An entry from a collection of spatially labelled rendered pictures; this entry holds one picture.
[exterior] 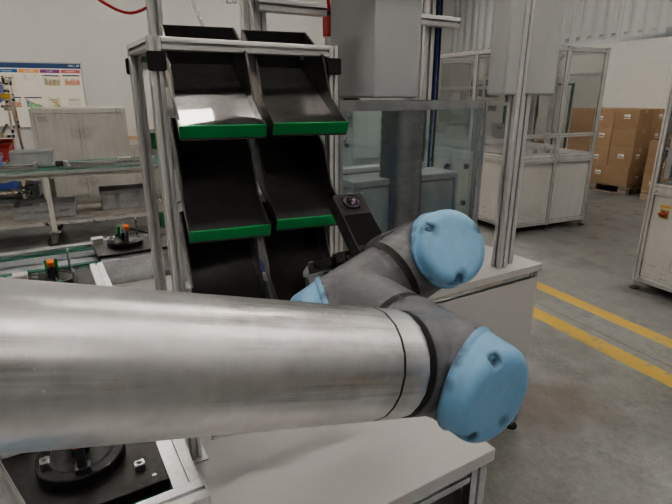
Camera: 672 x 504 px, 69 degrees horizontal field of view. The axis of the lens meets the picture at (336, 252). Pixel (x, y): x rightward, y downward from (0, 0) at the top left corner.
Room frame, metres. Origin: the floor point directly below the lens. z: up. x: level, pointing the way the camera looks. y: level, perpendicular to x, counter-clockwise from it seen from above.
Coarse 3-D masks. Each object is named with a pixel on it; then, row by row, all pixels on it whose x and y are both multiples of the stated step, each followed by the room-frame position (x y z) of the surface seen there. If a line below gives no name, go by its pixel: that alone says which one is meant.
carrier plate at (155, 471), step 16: (128, 448) 0.73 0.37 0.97; (144, 448) 0.73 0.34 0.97; (16, 464) 0.69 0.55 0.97; (32, 464) 0.69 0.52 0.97; (128, 464) 0.69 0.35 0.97; (160, 464) 0.69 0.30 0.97; (16, 480) 0.66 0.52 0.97; (32, 480) 0.66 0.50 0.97; (112, 480) 0.66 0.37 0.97; (128, 480) 0.66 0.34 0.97; (144, 480) 0.66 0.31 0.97; (160, 480) 0.66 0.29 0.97; (32, 496) 0.62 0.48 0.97; (48, 496) 0.62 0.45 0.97; (64, 496) 0.62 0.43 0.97; (80, 496) 0.62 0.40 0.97; (96, 496) 0.62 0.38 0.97; (112, 496) 0.62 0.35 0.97; (128, 496) 0.63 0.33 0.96; (144, 496) 0.64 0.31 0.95
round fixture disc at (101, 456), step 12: (120, 444) 0.72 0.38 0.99; (60, 456) 0.69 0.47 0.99; (72, 456) 0.69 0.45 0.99; (96, 456) 0.69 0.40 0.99; (108, 456) 0.69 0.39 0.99; (120, 456) 0.70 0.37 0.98; (36, 468) 0.66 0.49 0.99; (60, 468) 0.66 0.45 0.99; (72, 468) 0.66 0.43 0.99; (96, 468) 0.66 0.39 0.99; (108, 468) 0.67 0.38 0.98; (36, 480) 0.65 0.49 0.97; (48, 480) 0.64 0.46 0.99; (60, 480) 0.63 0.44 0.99; (72, 480) 0.64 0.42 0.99; (84, 480) 0.64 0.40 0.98; (96, 480) 0.65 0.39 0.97
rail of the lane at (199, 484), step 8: (200, 480) 0.67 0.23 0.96; (176, 488) 0.65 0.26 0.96; (184, 488) 0.65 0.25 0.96; (192, 488) 0.65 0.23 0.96; (200, 488) 0.65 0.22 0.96; (160, 496) 0.63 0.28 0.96; (168, 496) 0.63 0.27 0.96; (176, 496) 0.63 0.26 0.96; (184, 496) 0.64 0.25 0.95; (192, 496) 0.63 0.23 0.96; (200, 496) 0.63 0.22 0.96; (208, 496) 0.63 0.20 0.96
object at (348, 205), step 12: (336, 204) 0.65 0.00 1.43; (348, 204) 0.65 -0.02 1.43; (360, 204) 0.65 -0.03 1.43; (336, 216) 0.65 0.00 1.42; (348, 216) 0.63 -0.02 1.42; (360, 216) 0.64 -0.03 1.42; (372, 216) 0.64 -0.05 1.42; (348, 228) 0.62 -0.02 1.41; (360, 228) 0.62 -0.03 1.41; (372, 228) 0.62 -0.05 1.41; (348, 240) 0.61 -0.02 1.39; (360, 240) 0.60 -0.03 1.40
